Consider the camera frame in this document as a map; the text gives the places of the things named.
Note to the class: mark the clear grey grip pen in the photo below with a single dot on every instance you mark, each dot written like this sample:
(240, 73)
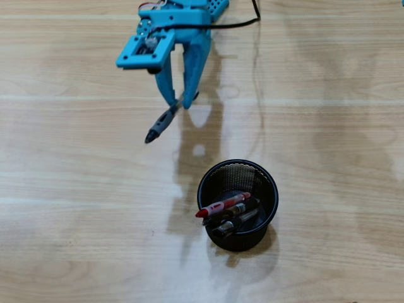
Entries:
(161, 121)

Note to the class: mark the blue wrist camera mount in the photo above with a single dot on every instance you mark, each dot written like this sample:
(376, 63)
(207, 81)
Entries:
(126, 60)

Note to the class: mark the red retractable pen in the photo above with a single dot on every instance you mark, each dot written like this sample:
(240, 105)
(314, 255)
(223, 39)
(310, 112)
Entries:
(221, 205)

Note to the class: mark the clear black capped pen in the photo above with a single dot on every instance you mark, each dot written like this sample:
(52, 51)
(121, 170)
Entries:
(225, 228)

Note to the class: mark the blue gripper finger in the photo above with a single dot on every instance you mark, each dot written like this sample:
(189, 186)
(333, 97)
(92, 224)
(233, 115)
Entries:
(165, 82)
(195, 69)

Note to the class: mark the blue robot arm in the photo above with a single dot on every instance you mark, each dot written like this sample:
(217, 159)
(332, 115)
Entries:
(217, 8)

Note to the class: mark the black mesh pen holder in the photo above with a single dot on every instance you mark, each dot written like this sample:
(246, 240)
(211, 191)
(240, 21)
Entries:
(240, 243)

